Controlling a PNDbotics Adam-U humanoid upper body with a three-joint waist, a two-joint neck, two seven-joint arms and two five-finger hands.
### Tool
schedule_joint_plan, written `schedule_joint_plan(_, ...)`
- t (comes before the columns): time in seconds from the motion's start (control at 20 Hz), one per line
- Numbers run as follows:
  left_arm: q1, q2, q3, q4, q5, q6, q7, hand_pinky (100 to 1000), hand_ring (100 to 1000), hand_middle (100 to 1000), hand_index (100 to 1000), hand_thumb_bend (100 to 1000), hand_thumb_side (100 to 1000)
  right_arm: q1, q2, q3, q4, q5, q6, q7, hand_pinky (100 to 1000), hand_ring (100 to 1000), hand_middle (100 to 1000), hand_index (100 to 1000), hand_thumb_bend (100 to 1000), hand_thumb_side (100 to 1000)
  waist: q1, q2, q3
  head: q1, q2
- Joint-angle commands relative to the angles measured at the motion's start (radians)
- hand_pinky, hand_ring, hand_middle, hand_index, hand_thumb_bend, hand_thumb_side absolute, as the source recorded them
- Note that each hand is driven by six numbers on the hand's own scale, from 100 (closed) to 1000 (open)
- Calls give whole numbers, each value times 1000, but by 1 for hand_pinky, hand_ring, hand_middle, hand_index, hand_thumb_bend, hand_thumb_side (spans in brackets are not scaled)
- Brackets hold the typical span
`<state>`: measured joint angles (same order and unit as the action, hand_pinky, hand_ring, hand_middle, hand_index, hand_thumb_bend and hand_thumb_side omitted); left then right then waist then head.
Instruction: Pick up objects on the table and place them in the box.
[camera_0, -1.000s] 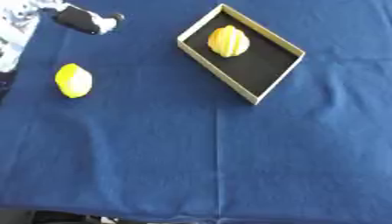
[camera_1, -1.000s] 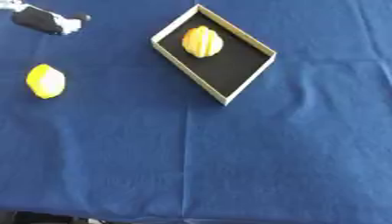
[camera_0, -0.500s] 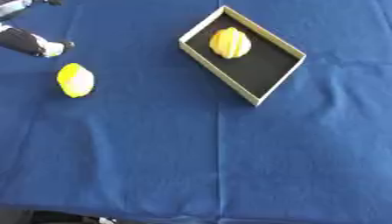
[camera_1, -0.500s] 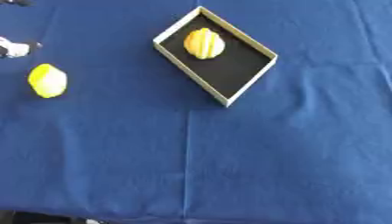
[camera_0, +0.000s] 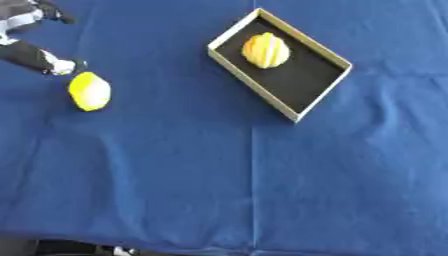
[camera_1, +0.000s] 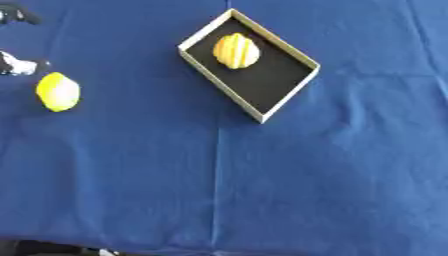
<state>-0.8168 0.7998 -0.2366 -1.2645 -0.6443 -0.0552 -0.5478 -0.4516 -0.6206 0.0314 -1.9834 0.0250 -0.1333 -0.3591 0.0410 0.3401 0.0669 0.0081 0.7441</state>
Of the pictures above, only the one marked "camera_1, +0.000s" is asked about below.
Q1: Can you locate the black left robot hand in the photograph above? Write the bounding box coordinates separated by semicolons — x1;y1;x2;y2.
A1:
0;5;53;77

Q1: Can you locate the tan box with black inside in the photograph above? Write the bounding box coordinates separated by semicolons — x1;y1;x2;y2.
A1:
176;8;322;125

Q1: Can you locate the yellow toy lemon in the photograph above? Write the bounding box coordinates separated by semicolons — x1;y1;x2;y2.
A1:
35;71;83;113

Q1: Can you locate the yellow ridged toy fruit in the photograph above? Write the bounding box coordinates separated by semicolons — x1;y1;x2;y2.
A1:
211;32;263;70

